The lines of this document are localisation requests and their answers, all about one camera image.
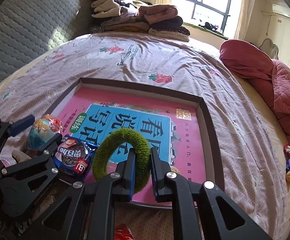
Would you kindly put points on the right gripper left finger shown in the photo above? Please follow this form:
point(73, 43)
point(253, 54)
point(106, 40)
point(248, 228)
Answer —
point(87, 211)

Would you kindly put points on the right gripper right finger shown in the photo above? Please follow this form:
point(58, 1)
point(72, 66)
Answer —
point(200, 211)

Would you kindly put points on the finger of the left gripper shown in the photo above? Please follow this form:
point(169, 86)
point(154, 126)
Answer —
point(41, 162)
point(12, 129)

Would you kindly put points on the blue Oreo cookie packet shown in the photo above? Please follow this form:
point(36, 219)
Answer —
point(74, 156)

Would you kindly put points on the green fuzzy scrunchie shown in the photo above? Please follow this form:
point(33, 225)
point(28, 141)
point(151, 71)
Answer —
point(112, 143)

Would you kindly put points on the brown walnut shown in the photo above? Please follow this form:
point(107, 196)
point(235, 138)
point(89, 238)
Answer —
point(174, 169)

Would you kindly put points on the red blue toy egg packet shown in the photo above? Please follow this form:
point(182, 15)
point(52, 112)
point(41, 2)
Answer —
point(122, 232)

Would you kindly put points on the operator hand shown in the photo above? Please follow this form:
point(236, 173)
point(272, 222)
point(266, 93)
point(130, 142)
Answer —
point(20, 156)

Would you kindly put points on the grey cardboard box lid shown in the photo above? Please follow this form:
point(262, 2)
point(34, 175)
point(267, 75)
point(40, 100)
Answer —
point(213, 165)

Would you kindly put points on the strawberry print bed quilt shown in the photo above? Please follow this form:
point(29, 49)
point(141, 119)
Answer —
point(249, 135)

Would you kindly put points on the grey quilted headboard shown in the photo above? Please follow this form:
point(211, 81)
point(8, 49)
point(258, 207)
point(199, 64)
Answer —
point(30, 28)

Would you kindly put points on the pink blue book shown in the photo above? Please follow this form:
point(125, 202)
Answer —
point(171, 128)

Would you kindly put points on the pink quilted blanket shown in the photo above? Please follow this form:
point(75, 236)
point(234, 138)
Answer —
point(269, 77)

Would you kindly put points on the pile of folded clothes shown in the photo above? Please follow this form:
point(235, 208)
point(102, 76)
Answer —
point(135, 16)

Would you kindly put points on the clothes on window sill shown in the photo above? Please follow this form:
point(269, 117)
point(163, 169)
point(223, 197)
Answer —
point(211, 27)

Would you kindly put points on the white air conditioner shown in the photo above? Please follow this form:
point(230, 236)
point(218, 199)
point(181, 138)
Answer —
point(281, 10)

